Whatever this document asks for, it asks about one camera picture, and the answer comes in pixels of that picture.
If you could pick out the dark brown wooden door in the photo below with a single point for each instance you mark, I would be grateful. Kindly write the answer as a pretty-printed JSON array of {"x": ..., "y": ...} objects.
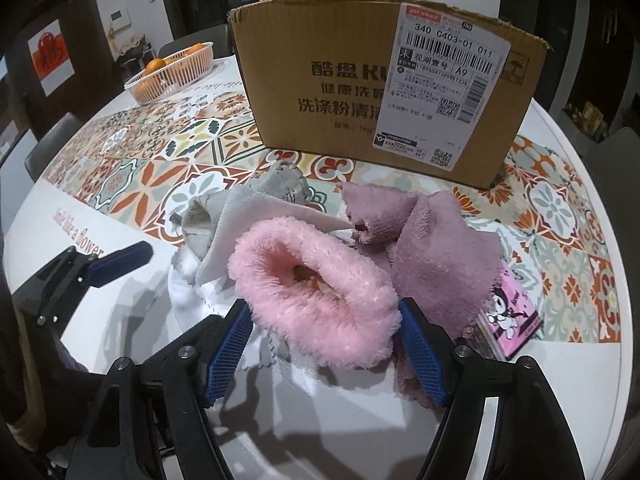
[{"x": 85, "y": 30}]

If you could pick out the white wall intercom panel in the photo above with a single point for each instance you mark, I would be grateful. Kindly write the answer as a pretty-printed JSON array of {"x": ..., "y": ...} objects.
[{"x": 121, "y": 18}]

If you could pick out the grey printed cloth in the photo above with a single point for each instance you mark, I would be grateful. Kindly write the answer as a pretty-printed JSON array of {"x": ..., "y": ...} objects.
[{"x": 285, "y": 185}]

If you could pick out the white thin cloth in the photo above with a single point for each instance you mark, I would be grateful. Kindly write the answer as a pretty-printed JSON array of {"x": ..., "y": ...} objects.
[{"x": 187, "y": 295}]

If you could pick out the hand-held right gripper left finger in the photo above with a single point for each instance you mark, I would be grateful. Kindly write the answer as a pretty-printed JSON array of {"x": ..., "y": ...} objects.
[{"x": 227, "y": 355}]

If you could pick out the grey dining chair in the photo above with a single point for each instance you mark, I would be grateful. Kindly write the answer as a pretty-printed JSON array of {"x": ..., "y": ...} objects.
[
  {"x": 622, "y": 160},
  {"x": 180, "y": 46},
  {"x": 50, "y": 145}
]

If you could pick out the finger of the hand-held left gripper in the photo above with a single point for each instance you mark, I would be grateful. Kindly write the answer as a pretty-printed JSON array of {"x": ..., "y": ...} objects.
[{"x": 120, "y": 260}]

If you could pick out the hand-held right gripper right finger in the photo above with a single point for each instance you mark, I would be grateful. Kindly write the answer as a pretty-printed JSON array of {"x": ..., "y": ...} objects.
[{"x": 422, "y": 355}]

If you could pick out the white basket of oranges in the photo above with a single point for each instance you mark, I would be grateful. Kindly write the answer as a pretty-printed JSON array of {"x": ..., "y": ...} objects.
[{"x": 170, "y": 77}]

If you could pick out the patterned tile table mat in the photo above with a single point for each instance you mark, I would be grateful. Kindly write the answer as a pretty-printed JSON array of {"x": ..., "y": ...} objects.
[{"x": 200, "y": 150}]

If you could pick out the pink cartoon tissue pack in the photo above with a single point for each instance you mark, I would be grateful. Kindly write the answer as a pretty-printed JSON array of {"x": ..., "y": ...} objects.
[{"x": 515, "y": 310}]

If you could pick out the small cluttered shelf rack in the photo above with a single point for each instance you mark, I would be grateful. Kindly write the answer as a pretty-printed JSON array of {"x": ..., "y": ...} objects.
[{"x": 134, "y": 52}]

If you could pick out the off-white ribbed cloth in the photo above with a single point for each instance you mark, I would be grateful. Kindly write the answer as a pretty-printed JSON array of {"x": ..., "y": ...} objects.
[{"x": 235, "y": 230}]

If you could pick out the orange fruit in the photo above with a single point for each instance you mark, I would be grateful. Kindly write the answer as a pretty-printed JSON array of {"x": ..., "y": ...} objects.
[
  {"x": 155, "y": 65},
  {"x": 194, "y": 49}
]

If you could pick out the brown paper bag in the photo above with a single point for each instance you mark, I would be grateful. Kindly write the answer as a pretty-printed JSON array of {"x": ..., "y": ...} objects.
[{"x": 592, "y": 117}]

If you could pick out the brown cardboard box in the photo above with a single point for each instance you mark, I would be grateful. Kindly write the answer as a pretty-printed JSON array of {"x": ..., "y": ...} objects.
[{"x": 320, "y": 95}]

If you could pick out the red and white door poster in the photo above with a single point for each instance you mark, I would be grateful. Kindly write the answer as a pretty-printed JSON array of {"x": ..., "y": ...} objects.
[{"x": 50, "y": 57}]

